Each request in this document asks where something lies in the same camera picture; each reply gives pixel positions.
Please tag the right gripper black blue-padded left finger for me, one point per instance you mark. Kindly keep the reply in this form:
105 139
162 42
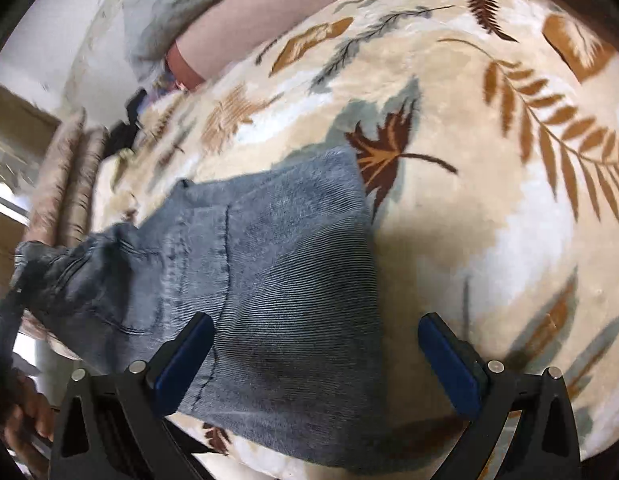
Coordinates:
116 426

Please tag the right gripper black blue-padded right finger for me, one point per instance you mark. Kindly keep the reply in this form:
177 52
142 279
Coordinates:
544 444

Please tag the blue-grey denim pants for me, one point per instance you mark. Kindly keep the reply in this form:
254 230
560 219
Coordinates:
282 262

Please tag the person's hand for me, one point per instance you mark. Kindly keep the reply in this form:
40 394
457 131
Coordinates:
33 414

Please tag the striped beige rolled mattress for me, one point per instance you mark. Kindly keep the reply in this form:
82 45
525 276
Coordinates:
52 180

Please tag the black item beside bed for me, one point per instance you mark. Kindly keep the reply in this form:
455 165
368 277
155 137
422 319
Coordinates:
122 135

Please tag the cream leaf-print fleece blanket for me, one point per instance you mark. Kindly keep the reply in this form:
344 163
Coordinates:
487 133

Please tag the pink bed sheet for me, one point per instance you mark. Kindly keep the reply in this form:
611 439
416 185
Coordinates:
229 31

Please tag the dark wooden window frame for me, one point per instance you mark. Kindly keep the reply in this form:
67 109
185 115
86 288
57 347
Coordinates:
25 133

